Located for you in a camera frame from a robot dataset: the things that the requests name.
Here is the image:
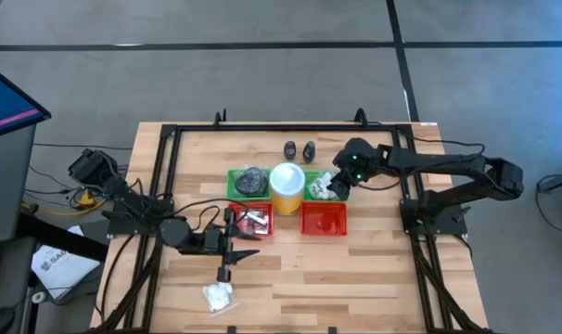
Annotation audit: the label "bagged white cotton balls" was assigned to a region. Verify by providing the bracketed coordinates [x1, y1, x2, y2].
[308, 171, 340, 201]
[202, 281, 239, 317]

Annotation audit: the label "bagged silver nail clippers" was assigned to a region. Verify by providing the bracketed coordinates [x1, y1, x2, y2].
[236, 209, 270, 235]

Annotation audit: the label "white printed booklet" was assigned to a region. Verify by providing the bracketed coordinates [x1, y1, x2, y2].
[30, 225, 101, 302]

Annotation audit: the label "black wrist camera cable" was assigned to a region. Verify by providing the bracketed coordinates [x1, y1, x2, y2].
[169, 198, 249, 233]
[357, 178, 402, 192]

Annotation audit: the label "long black arm cable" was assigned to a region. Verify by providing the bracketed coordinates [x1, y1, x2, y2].
[367, 120, 487, 157]

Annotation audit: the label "blue screen monitor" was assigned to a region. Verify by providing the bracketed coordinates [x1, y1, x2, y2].
[0, 61, 53, 142]

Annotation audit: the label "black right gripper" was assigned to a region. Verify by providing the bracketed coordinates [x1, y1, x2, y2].
[327, 137, 379, 200]

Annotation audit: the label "grey floor object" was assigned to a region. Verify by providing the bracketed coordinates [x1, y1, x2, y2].
[538, 167, 562, 195]

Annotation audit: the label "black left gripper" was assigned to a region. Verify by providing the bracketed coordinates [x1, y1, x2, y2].
[201, 208, 262, 283]

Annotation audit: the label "black desk beam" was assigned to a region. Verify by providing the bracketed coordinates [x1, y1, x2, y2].
[14, 212, 109, 263]

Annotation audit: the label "black aluminium rig frame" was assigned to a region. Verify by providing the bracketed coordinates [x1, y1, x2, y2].
[93, 121, 493, 334]

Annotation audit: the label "yellow disinfecting wipes canister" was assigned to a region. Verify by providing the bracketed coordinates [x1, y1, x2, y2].
[269, 161, 307, 216]

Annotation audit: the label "red plastic slotted basket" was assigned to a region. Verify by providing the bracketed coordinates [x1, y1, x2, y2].
[227, 201, 275, 238]
[300, 201, 349, 238]

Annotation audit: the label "grey cabinet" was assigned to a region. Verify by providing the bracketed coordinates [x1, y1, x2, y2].
[0, 123, 37, 246]

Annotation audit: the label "yellow cable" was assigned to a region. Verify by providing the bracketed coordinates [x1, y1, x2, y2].
[21, 185, 118, 218]

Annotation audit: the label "green plastic slotted basket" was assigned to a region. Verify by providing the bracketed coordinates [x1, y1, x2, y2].
[302, 170, 350, 203]
[226, 168, 272, 202]

